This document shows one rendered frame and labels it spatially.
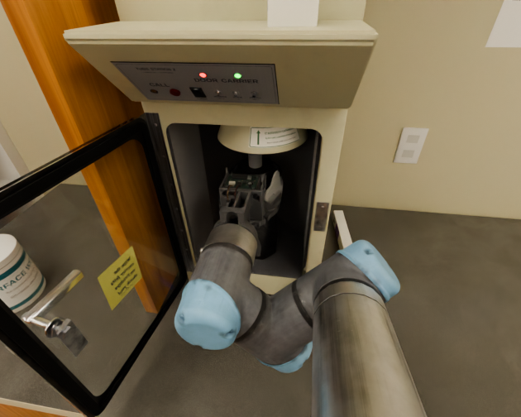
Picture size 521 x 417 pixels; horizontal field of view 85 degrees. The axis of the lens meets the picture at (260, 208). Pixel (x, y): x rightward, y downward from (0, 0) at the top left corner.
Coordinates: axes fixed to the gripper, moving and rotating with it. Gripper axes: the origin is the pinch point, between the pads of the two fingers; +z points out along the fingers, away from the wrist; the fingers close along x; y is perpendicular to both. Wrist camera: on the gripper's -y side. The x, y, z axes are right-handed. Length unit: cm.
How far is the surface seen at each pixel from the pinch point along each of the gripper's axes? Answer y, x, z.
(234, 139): 11.7, 2.6, -5.0
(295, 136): 11.8, -7.9, -2.6
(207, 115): 16.8, 5.9, -7.9
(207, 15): 29.9, 4.2, -7.9
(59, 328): -1.0, 19.1, -35.5
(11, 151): -15, 101, 32
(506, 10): 28, -52, 35
